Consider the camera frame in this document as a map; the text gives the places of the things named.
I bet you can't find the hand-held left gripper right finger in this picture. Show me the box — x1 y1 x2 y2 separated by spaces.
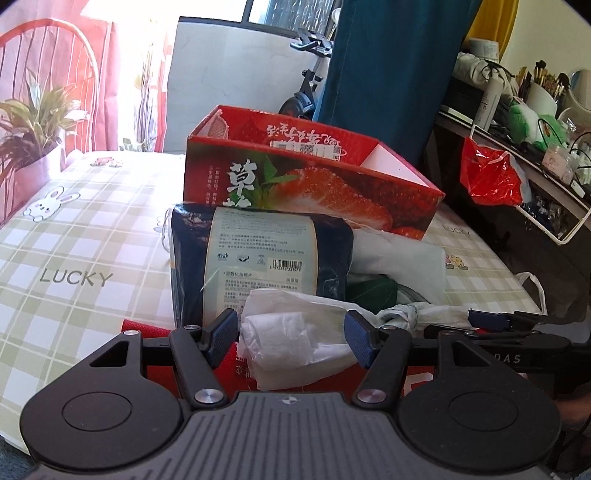
344 310 504 411

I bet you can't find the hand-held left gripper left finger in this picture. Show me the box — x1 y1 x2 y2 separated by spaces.
85 308 239 411

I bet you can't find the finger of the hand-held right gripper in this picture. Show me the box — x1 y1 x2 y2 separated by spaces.
468 309 548 331
424 324 513 341

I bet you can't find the green fabric sachet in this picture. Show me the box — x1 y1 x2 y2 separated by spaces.
346 274 399 316

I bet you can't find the white plastic bag with tissue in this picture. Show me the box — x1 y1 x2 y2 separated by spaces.
238 288 384 391

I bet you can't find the red cloth bag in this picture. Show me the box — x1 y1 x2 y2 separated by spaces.
121 318 437 402

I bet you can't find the red strawberry cardboard box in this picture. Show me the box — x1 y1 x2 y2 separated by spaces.
184 104 445 241

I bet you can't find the white crumpled cloth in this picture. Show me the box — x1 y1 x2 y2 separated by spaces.
376 300 472 329

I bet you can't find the white cloth pouch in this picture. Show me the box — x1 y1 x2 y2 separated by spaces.
351 230 447 306

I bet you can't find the dark packet with white label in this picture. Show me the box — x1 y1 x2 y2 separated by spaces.
168 203 355 326

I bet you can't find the red plastic bag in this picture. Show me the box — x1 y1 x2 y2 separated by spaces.
460 137 525 208

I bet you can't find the dark wooden desk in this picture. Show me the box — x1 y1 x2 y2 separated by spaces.
424 110 591 234

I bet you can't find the pink pouch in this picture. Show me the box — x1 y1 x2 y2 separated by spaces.
542 145 579 175

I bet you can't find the green plush toy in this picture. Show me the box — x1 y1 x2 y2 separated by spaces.
508 104 567 149

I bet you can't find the white spray bottle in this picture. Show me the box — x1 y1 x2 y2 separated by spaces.
473 74 502 133

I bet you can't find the black box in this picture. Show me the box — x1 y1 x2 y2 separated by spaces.
442 76 485 112

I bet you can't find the white brush holder cup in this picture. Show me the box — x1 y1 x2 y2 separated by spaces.
525 82 560 117

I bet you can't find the round white mirror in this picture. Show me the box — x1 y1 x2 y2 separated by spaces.
560 68 591 126

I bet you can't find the black exercise bike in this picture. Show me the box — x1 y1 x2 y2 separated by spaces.
278 28 336 121

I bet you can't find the bunch of makeup brushes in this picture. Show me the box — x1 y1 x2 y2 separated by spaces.
516 60 572 101

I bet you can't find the blue curtain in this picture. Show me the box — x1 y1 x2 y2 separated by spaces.
313 0 484 172

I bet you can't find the white round container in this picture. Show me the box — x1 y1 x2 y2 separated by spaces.
468 39 500 62

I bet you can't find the red patterned curtain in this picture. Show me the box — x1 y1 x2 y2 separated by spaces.
83 16 172 153

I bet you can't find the potted green plant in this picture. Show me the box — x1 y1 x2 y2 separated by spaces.
0 69 92 227

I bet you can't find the yellow curtain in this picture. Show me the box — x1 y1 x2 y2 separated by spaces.
465 0 528 43

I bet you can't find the red metal chair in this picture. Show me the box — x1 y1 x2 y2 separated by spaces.
0 18 101 154

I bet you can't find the white cord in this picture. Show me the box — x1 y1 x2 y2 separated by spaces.
156 207 175 261

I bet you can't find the white drawstring bag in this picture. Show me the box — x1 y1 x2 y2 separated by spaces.
452 52 521 96

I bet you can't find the window with black frame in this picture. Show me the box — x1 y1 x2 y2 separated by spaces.
178 0 343 35

